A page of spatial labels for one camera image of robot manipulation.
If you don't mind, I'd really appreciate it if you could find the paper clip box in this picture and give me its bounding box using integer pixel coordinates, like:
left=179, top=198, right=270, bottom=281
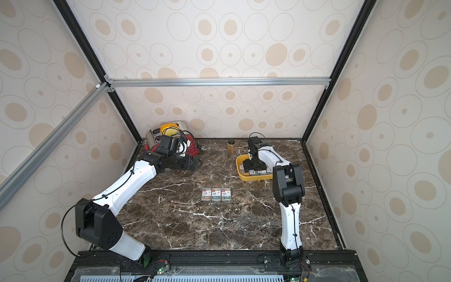
left=202, top=188, right=212, bottom=202
left=211, top=188, right=222, bottom=202
left=221, top=188, right=231, bottom=202

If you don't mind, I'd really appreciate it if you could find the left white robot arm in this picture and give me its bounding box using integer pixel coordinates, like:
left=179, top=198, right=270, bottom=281
left=74, top=130, right=201, bottom=269

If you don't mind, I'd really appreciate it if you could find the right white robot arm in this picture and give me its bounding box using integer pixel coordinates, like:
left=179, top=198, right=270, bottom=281
left=244, top=136, right=305, bottom=264

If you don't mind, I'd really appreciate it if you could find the yellow plastic storage tray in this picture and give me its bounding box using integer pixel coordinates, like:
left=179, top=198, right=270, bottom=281
left=236, top=155, right=272, bottom=182

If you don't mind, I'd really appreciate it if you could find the left cinnamon spice bottle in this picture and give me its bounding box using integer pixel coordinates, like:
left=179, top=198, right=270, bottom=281
left=227, top=139, right=237, bottom=155

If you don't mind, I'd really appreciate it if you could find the red polka dot toaster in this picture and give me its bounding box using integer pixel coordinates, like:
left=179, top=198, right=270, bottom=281
left=144, top=121, right=199, bottom=157

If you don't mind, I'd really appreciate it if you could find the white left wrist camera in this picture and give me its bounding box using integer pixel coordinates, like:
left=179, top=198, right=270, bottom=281
left=177, top=141, right=187, bottom=156

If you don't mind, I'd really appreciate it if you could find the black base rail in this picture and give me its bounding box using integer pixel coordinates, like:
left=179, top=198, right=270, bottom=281
left=65, top=250, right=367, bottom=282

